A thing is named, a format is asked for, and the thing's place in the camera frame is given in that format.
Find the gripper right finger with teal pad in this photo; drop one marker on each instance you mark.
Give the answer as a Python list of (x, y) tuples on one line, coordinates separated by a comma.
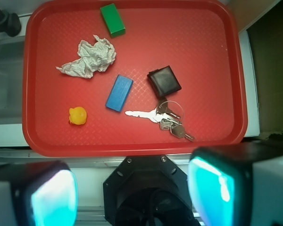
[(238, 185)]

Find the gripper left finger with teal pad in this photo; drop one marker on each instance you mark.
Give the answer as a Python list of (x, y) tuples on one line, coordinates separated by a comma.
[(38, 194)]

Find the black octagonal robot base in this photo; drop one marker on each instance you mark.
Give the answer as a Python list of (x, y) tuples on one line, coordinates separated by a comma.
[(148, 191)]

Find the yellow rubber duck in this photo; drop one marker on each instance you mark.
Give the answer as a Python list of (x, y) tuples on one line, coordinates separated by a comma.
[(77, 115)]

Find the silver key bunch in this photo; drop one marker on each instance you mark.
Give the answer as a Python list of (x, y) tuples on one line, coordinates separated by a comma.
[(166, 118)]

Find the red plastic tray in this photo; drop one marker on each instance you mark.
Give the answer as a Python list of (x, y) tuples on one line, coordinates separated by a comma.
[(198, 39)]

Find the black leather wallet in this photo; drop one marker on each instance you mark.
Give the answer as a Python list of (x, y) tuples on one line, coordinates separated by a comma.
[(163, 81)]

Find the blue rectangular block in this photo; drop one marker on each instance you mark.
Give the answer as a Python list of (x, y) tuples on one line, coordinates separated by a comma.
[(119, 93)]

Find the grey metal sink basin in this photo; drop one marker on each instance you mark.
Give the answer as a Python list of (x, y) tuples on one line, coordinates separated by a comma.
[(11, 80)]

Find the crumpled white paper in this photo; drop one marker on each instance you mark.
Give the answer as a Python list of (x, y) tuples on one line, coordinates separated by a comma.
[(92, 58)]

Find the black clamp knob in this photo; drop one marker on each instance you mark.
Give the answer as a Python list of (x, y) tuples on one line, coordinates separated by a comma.
[(10, 23)]

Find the green rectangular block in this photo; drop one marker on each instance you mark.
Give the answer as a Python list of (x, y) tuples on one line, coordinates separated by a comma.
[(113, 20)]

